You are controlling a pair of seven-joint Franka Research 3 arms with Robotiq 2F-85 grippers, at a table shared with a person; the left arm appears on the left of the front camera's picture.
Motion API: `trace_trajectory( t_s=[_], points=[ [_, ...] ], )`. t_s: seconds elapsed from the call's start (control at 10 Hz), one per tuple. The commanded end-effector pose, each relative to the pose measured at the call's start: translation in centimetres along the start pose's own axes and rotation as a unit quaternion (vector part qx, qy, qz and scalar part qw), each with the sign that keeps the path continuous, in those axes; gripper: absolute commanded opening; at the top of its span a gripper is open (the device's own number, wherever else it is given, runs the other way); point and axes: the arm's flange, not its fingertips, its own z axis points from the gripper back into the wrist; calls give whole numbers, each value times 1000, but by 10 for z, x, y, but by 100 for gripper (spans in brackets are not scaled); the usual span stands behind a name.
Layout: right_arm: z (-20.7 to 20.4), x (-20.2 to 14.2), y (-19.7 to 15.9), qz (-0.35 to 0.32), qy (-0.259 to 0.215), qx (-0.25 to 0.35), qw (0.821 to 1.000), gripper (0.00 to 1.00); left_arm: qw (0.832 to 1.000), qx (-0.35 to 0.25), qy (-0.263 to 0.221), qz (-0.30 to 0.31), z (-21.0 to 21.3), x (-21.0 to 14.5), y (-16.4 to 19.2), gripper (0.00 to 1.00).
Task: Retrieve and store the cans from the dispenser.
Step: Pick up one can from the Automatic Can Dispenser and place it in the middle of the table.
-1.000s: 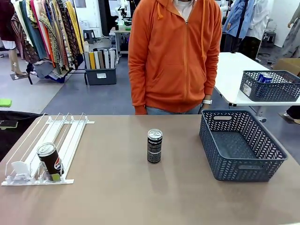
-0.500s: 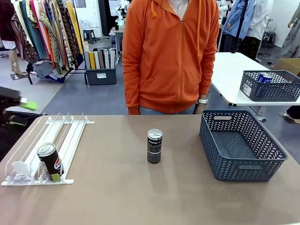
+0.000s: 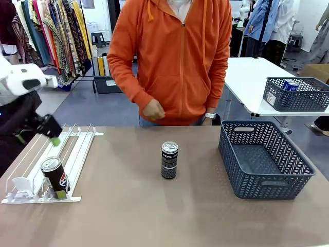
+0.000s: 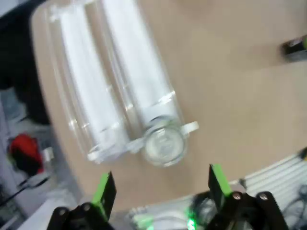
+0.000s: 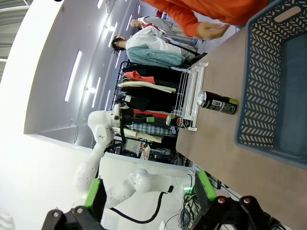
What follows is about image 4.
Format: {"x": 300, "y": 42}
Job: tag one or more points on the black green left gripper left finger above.
{"x": 103, "y": 198}

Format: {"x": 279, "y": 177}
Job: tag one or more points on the aluminium profile frame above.
{"x": 275, "y": 172}

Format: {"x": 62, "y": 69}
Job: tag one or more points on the red black object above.
{"x": 25, "y": 153}

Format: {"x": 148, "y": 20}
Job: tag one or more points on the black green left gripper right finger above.
{"x": 220, "y": 187}

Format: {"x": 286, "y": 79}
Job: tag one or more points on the white clear can dispenser rack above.
{"x": 148, "y": 72}

